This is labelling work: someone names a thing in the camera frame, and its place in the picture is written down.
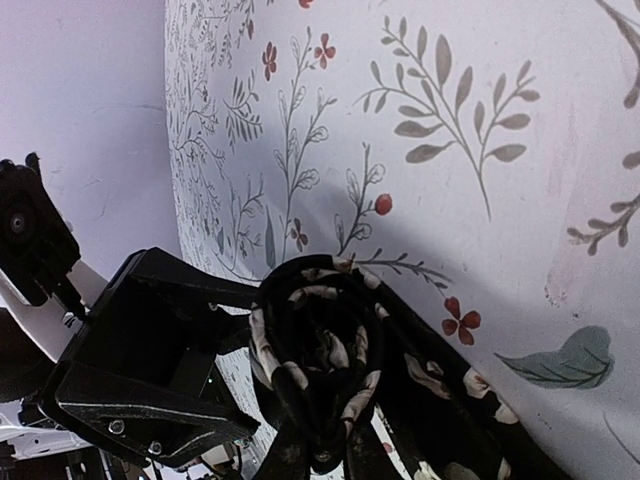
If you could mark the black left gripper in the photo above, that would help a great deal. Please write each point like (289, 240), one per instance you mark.
(139, 379)

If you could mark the black white floral tie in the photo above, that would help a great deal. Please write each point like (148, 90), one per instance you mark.
(322, 317)

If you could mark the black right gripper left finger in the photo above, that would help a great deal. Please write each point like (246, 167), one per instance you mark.
(317, 430)

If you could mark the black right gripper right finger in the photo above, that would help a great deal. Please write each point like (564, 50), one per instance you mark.
(366, 458)

